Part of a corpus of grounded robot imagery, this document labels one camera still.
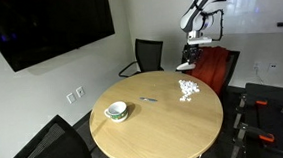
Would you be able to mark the pile of small white pieces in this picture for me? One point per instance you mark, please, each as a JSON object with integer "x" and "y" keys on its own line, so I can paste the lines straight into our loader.
{"x": 188, "y": 87}

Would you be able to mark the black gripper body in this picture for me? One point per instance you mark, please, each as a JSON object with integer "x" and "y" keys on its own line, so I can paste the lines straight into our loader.
{"x": 193, "y": 50}

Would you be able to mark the black chair holding red cloth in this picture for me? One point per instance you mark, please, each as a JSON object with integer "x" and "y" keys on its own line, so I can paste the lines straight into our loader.
{"x": 236, "y": 65}

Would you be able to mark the blue pen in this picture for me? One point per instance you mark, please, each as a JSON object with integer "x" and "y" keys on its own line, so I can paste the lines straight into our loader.
{"x": 148, "y": 99}

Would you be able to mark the black mesh back chair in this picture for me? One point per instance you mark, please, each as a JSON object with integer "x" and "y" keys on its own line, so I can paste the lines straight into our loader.
{"x": 150, "y": 55}

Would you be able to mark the glossy whiteboard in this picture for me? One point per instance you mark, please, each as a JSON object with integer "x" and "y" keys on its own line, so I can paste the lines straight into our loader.
{"x": 260, "y": 14}

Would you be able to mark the white wall outlet plate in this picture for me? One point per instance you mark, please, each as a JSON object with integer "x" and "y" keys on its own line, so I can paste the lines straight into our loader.
{"x": 80, "y": 92}
{"x": 272, "y": 67}
{"x": 71, "y": 98}
{"x": 257, "y": 66}

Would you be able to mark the black wall mounted television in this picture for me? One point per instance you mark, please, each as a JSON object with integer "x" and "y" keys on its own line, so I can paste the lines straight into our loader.
{"x": 44, "y": 22}

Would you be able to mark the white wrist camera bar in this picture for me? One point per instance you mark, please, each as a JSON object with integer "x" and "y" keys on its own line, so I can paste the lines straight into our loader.
{"x": 200, "y": 40}

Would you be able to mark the black equipment cart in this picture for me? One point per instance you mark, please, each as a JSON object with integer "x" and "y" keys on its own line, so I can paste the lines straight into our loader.
{"x": 276, "y": 91}

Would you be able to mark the black office chair with armrests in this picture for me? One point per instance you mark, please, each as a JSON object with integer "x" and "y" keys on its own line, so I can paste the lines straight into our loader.
{"x": 53, "y": 152}

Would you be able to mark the white and green mug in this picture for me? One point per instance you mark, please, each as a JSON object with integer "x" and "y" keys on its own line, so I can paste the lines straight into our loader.
{"x": 117, "y": 111}

